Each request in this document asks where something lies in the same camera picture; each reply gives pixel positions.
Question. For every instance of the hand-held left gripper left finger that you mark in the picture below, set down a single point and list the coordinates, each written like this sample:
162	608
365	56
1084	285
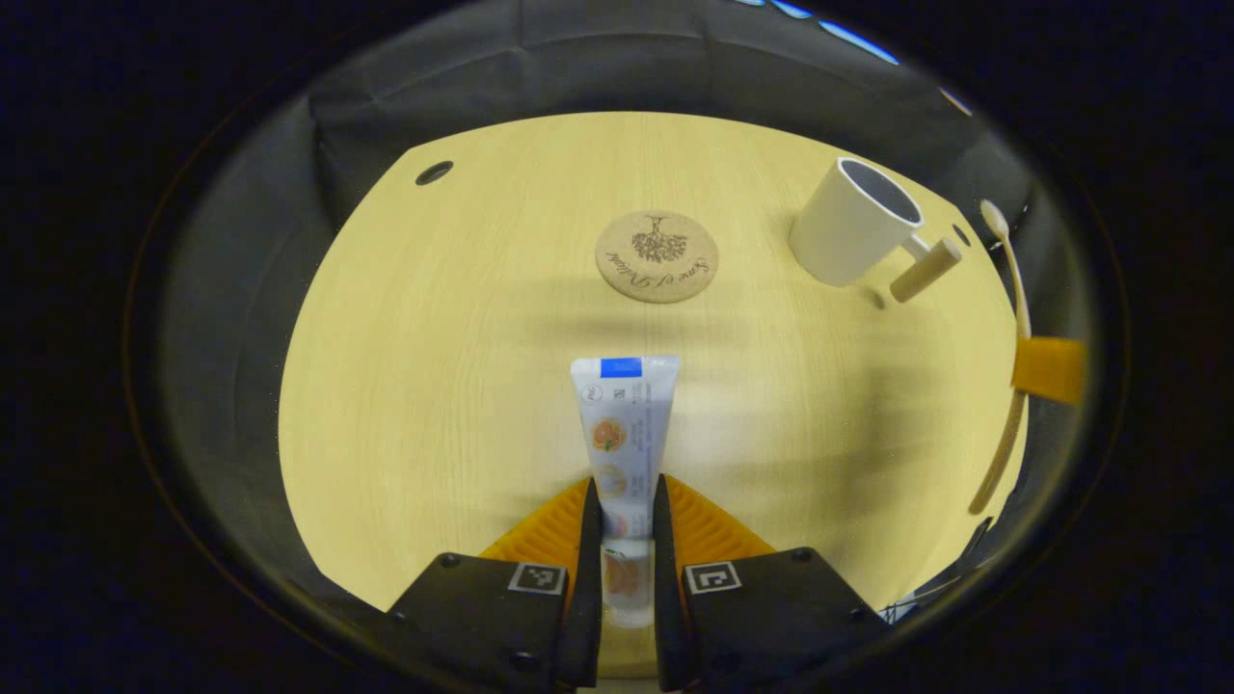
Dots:
588	598

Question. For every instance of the beige toothbrush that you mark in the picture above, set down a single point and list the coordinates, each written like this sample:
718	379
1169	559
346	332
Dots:
1017	289

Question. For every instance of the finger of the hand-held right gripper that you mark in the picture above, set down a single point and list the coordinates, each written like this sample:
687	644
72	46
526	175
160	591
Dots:
1051	369

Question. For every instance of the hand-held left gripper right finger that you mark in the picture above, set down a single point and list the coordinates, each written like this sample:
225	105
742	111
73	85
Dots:
665	598

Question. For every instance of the white toothpaste tube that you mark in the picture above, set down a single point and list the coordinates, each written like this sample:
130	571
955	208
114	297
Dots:
622	434

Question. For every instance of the round cork coaster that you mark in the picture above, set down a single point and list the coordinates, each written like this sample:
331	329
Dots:
657	256

